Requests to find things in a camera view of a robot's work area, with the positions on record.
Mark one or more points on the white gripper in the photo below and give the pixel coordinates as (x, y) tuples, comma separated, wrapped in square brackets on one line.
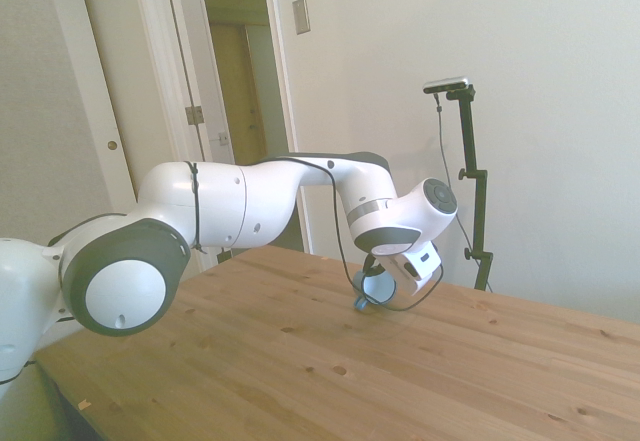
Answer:
[(417, 266)]

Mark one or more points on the light blue mug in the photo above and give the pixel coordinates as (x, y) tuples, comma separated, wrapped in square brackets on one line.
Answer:
[(378, 289)]

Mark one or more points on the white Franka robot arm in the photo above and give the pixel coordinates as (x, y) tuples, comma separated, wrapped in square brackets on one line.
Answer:
[(220, 206)]

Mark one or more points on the metal door latch plate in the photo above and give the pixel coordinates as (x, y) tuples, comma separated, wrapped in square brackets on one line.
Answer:
[(223, 138)]

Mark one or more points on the metal door hinge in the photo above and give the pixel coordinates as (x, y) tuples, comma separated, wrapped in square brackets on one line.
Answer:
[(195, 115)]

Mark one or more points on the white open door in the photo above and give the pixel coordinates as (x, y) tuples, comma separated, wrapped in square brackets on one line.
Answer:
[(210, 61)]

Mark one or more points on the brass door knob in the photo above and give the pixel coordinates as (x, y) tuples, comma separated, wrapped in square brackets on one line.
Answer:
[(112, 145)]

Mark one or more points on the white door with knob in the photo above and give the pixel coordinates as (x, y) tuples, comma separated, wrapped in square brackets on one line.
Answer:
[(135, 61)]

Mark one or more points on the black camera stand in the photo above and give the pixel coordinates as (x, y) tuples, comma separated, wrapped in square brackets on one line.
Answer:
[(481, 201)]

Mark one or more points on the grey exterior camera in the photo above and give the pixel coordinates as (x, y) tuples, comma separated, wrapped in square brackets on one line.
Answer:
[(446, 84)]

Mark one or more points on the grey wall switch plate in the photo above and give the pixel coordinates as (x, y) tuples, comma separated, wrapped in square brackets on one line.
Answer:
[(301, 16)]

